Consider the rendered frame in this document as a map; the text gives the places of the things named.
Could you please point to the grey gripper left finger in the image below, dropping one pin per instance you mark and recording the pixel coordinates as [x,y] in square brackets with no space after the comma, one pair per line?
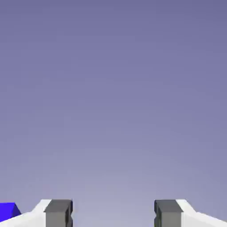
[55,214]

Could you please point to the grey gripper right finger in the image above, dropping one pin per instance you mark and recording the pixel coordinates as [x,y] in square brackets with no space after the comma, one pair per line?
[170,214]

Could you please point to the large blue box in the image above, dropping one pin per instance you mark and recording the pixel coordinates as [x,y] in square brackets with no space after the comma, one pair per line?
[8,210]

